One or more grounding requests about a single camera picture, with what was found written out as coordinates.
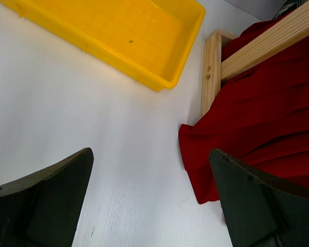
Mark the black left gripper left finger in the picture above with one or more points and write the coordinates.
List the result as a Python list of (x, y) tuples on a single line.
[(43, 208)]

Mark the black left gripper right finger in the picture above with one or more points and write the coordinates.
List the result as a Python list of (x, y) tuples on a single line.
[(260, 209)]

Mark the red skirt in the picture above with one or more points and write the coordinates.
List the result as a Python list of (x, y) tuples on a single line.
[(260, 117)]

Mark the navy white plaid skirt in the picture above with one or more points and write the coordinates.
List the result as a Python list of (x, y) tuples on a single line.
[(289, 6)]

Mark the wooden clothes rack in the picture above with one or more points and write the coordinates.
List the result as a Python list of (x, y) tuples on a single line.
[(282, 35)]

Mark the yellow plastic tray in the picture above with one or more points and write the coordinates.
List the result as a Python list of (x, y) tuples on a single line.
[(149, 41)]

